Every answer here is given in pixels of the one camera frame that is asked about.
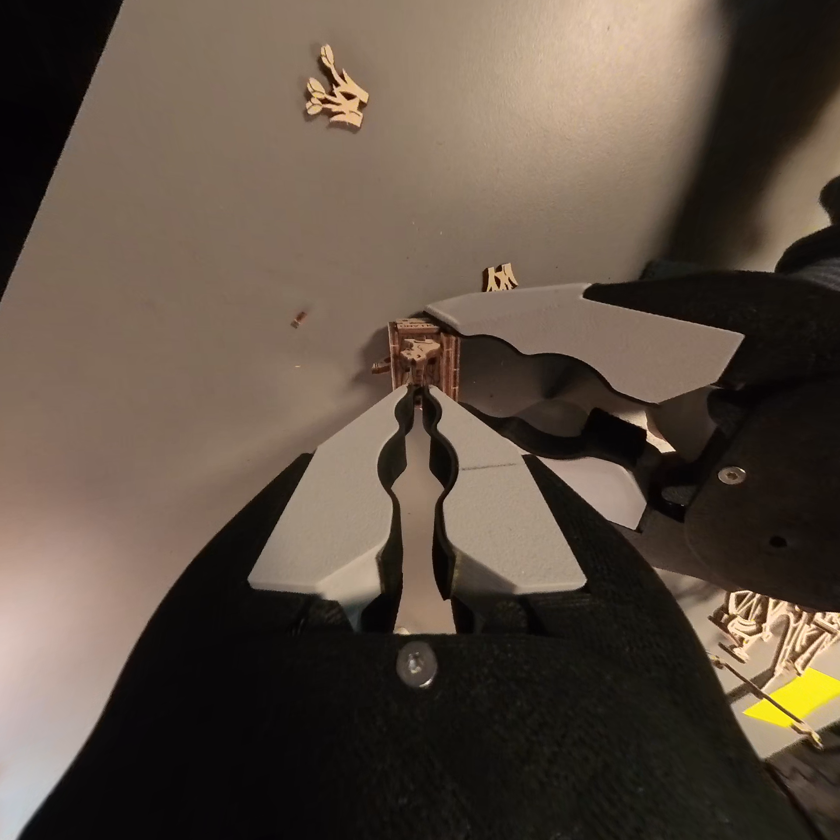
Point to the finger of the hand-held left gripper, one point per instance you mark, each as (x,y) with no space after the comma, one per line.
(604,485)
(590,328)

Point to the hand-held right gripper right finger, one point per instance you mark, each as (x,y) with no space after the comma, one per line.
(505,525)

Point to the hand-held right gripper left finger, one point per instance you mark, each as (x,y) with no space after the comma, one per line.
(328,518)

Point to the small wooden crate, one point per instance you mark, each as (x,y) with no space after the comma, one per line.
(447,367)

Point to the small wooden figure piece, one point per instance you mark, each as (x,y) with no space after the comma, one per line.
(418,351)

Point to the wooden bicycle model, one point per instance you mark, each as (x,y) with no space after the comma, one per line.
(754,617)

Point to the tiny wooden bit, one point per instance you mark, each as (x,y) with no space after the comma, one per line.
(299,319)

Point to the yellow paper sheet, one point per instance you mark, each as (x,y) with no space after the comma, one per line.
(800,699)

